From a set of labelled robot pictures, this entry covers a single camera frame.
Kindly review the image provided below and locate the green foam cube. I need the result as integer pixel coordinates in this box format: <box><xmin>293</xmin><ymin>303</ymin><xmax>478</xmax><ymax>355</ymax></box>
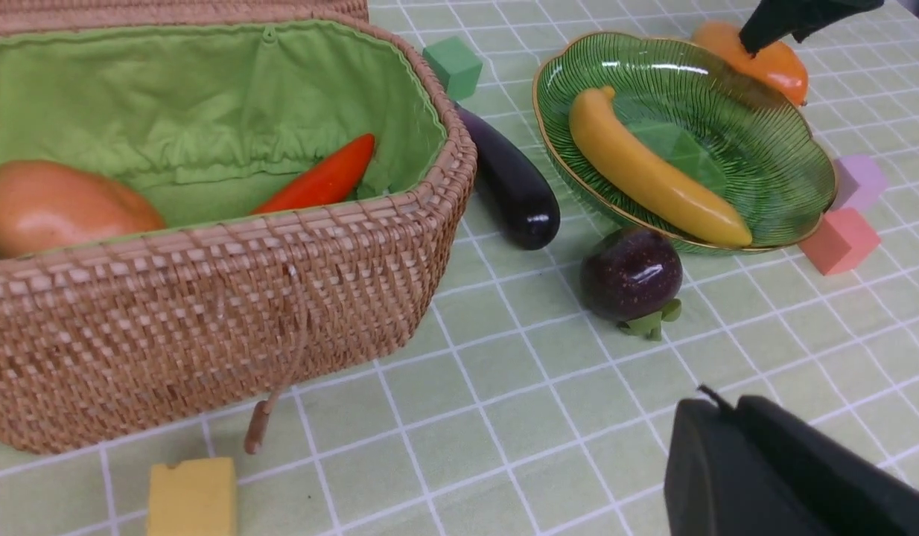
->
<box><xmin>422</xmin><ymin>36</ymin><xmax>483</xmax><ymax>101</ymax></box>

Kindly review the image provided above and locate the green fabric basket liner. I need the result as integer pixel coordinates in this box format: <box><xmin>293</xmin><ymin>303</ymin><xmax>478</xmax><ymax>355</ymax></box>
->
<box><xmin>0</xmin><ymin>19</ymin><xmax>448</xmax><ymax>228</ymax></box>

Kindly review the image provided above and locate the orange toy mango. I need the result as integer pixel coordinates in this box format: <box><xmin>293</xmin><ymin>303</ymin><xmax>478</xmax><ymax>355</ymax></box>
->
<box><xmin>691</xmin><ymin>20</ymin><xmax>808</xmax><ymax>106</ymax></box>

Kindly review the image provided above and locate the woven wicker basket lid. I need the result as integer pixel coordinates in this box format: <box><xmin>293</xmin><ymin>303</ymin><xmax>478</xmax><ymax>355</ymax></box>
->
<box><xmin>0</xmin><ymin>1</ymin><xmax>369</xmax><ymax>37</ymax></box>

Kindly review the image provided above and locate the red toy chili pepper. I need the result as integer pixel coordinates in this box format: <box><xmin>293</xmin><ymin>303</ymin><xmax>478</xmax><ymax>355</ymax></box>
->
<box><xmin>251</xmin><ymin>133</ymin><xmax>375</xmax><ymax>216</ymax></box>

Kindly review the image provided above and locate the pink foam cube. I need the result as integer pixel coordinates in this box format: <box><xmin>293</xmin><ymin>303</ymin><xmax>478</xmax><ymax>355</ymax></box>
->
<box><xmin>831</xmin><ymin>155</ymin><xmax>889</xmax><ymax>211</ymax></box>

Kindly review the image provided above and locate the yellow foam block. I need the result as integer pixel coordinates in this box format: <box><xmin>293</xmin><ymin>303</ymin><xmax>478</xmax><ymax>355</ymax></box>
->
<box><xmin>147</xmin><ymin>457</ymin><xmax>238</xmax><ymax>535</ymax></box>

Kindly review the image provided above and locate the red foam cube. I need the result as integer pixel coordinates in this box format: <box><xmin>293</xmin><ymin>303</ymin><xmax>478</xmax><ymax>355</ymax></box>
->
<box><xmin>799</xmin><ymin>208</ymin><xmax>881</xmax><ymax>277</ymax></box>

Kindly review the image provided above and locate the dark purple toy mangosteen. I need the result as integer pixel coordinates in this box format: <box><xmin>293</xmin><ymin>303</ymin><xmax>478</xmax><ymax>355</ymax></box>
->
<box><xmin>579</xmin><ymin>227</ymin><xmax>683</xmax><ymax>340</ymax></box>

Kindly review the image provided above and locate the yellow toy banana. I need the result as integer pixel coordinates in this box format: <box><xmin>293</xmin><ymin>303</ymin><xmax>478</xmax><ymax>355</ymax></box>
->
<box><xmin>569</xmin><ymin>87</ymin><xmax>753</xmax><ymax>248</ymax></box>

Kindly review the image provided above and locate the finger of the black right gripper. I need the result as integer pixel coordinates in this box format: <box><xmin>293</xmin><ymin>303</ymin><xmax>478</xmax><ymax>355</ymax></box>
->
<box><xmin>738</xmin><ymin>0</ymin><xmax>885</xmax><ymax>57</ymax></box>

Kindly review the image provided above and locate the woven wicker basket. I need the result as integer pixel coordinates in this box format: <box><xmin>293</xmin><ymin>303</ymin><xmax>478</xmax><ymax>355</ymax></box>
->
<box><xmin>0</xmin><ymin>15</ymin><xmax>477</xmax><ymax>454</ymax></box>

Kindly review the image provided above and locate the green checkered tablecloth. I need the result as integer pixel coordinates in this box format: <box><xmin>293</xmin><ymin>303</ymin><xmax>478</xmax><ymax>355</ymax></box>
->
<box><xmin>0</xmin><ymin>1</ymin><xmax>919</xmax><ymax>535</ymax></box>

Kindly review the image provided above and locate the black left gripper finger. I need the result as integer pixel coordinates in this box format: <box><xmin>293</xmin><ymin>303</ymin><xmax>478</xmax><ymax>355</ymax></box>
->
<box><xmin>664</xmin><ymin>386</ymin><xmax>919</xmax><ymax>535</ymax></box>

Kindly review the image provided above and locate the purple toy eggplant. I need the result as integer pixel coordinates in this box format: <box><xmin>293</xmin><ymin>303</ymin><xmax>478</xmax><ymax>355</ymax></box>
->
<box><xmin>456</xmin><ymin>104</ymin><xmax>561</xmax><ymax>251</ymax></box>

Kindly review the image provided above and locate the brown toy potato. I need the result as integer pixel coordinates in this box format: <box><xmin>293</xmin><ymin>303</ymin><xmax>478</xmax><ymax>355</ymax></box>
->
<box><xmin>0</xmin><ymin>160</ymin><xmax>165</xmax><ymax>258</ymax></box>

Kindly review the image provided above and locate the green glass leaf plate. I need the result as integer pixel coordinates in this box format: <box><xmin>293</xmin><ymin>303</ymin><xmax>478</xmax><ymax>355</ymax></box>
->
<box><xmin>533</xmin><ymin>31</ymin><xmax>839</xmax><ymax>257</ymax></box>

